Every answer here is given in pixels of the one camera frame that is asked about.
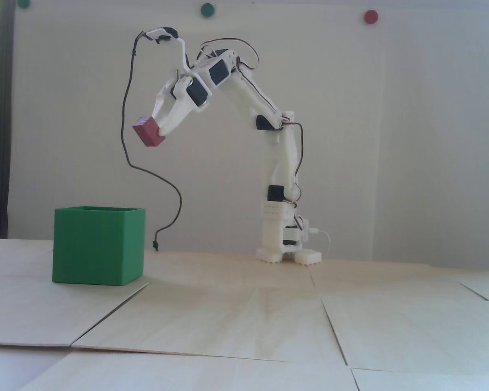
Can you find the wrist camera on white bracket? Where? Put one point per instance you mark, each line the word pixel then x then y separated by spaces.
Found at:
pixel 165 33

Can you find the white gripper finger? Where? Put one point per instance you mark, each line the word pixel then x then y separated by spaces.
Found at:
pixel 163 102
pixel 177 116

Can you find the green round magnet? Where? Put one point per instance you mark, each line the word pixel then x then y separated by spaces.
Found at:
pixel 207 9
pixel 24 3

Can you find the green box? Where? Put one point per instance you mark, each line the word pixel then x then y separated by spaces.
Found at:
pixel 93 248

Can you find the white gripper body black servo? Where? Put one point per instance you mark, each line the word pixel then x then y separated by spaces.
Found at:
pixel 182 106

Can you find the white robot arm with base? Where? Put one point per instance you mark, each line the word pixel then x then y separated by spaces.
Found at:
pixel 285 163

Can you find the red block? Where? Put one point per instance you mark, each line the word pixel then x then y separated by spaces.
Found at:
pixel 147 132

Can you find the dark window frame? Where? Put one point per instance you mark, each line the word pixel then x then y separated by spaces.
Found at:
pixel 3 122

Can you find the red round magnet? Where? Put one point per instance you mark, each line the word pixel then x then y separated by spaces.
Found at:
pixel 371 16

